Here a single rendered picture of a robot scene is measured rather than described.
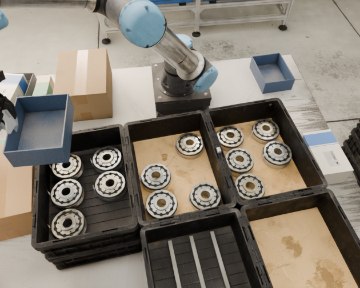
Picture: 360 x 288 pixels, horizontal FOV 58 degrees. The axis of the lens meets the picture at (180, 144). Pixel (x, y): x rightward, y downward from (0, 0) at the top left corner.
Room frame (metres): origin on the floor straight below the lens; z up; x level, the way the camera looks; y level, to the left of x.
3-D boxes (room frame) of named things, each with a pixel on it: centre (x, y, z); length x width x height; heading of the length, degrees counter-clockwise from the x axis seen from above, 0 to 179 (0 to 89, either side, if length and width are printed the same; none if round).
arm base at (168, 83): (1.09, 0.01, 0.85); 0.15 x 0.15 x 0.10
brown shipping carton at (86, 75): (1.10, 0.44, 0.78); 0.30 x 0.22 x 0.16; 7
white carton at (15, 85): (1.06, 0.80, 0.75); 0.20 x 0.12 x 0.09; 176
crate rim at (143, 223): (0.58, 0.02, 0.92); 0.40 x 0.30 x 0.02; 13
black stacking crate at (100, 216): (0.52, 0.31, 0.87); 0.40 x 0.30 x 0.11; 13
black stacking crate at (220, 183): (0.58, 0.02, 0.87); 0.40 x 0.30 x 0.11; 13
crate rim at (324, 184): (0.65, -0.28, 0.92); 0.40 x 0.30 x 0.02; 13
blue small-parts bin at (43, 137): (0.58, 0.39, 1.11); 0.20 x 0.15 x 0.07; 7
